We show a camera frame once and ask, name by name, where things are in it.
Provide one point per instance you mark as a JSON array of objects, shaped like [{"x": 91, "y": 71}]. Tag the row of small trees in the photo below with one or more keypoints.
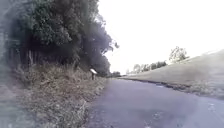
[{"x": 156, "y": 65}]

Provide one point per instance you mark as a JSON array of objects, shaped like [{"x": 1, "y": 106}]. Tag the grey asphalt road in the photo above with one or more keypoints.
[{"x": 140, "y": 106}]

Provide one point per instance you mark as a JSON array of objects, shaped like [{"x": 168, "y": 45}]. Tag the dark kerb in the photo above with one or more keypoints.
[{"x": 166, "y": 85}]

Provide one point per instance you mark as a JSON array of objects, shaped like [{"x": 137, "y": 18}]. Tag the wood of dark trees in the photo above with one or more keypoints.
[{"x": 60, "y": 30}]

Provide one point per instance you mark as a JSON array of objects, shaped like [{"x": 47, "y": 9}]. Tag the dry grass verge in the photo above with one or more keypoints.
[{"x": 56, "y": 96}]

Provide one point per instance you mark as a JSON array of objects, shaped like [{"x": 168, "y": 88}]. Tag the pale leafy tree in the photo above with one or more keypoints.
[{"x": 178, "y": 54}]

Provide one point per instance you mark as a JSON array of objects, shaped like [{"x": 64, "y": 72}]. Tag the dry grassy slope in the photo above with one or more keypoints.
[{"x": 196, "y": 70}]

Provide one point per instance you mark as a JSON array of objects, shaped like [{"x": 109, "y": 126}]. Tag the white sign on post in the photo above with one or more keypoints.
[{"x": 93, "y": 71}]

